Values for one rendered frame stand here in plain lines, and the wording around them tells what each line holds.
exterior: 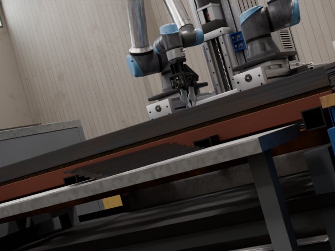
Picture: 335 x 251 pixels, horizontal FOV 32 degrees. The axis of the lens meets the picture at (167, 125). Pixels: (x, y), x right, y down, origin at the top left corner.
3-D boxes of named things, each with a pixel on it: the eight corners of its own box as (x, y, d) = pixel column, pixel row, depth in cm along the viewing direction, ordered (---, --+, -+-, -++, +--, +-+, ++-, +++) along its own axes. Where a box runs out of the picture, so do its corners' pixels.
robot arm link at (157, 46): (177, 52, 263) (186, 46, 253) (154, 57, 259) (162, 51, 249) (172, 35, 263) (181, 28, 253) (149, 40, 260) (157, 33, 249)
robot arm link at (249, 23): (246, 43, 269) (237, 15, 269) (274, 34, 266) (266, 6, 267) (244, 40, 257) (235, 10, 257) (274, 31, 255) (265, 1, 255)
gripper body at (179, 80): (172, 90, 243) (164, 62, 243) (181, 89, 250) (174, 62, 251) (187, 85, 239) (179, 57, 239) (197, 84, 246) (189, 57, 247)
